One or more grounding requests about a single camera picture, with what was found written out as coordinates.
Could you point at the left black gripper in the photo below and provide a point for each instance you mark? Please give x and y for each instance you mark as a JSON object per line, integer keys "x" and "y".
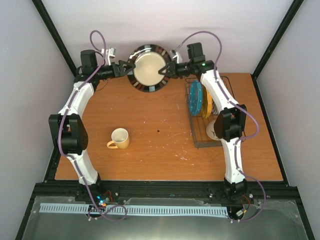
{"x": 121, "y": 72}

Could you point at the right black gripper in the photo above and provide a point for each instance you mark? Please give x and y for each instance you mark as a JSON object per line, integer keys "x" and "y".
{"x": 170, "y": 66}

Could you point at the black rimmed striped plate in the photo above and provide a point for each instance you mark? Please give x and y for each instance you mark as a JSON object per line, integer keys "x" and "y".
{"x": 148, "y": 60}

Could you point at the teal polka dot plate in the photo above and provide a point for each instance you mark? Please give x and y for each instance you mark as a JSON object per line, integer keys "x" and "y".
{"x": 195, "y": 98}

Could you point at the yellow plate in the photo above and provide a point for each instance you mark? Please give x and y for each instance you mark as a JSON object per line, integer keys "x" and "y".
{"x": 207, "y": 103}

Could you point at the black wire dish rack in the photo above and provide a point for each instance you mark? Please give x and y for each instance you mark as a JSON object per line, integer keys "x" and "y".
{"x": 197, "y": 123}

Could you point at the white blue striped plate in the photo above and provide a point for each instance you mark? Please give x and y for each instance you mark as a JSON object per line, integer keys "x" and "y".
{"x": 215, "y": 110}

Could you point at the white ceramic bowl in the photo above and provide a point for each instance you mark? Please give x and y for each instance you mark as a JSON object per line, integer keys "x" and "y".
{"x": 210, "y": 132}

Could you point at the yellow mug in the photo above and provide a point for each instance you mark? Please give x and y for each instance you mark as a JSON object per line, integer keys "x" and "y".
{"x": 119, "y": 139}

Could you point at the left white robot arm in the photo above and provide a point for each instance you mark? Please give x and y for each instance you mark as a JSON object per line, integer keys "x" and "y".
{"x": 67, "y": 129}

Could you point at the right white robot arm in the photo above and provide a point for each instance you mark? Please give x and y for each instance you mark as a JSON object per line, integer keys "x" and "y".
{"x": 230, "y": 122}

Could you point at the left controller board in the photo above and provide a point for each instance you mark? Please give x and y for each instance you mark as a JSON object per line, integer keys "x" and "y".
{"x": 105, "y": 198}

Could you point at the controller board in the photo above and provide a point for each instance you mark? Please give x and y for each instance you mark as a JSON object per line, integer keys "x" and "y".
{"x": 105, "y": 198}
{"x": 245, "y": 203}

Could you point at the right controller board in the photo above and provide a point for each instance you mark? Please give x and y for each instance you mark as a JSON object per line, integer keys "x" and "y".
{"x": 245, "y": 203}

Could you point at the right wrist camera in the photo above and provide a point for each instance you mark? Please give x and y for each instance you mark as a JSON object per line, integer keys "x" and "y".
{"x": 175, "y": 56}

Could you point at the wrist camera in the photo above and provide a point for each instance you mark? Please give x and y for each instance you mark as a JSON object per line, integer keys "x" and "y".
{"x": 108, "y": 54}
{"x": 175, "y": 56}

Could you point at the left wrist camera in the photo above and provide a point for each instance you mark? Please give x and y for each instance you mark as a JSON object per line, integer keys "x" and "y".
{"x": 108, "y": 54}

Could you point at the black aluminium frame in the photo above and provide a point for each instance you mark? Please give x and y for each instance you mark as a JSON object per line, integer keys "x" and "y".
{"x": 199, "y": 190}

